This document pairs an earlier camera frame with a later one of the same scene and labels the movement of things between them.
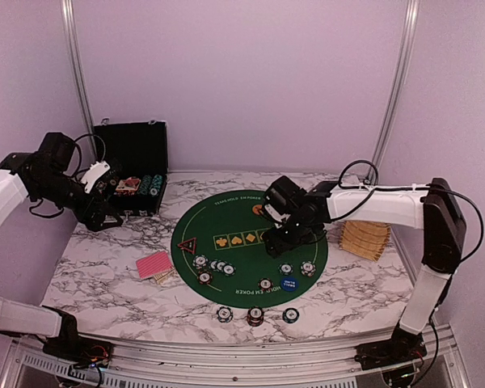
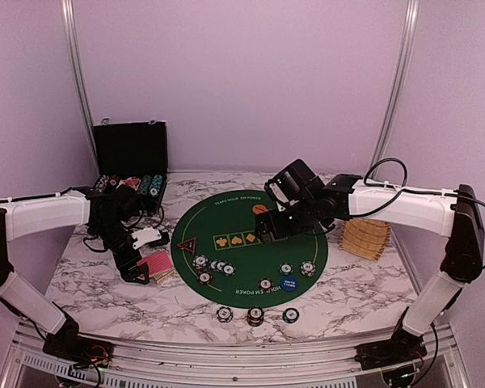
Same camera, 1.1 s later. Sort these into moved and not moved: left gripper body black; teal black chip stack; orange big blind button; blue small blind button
Moved: left gripper body black
Not moved: blue small blind button; teal black chip stack; orange big blind button
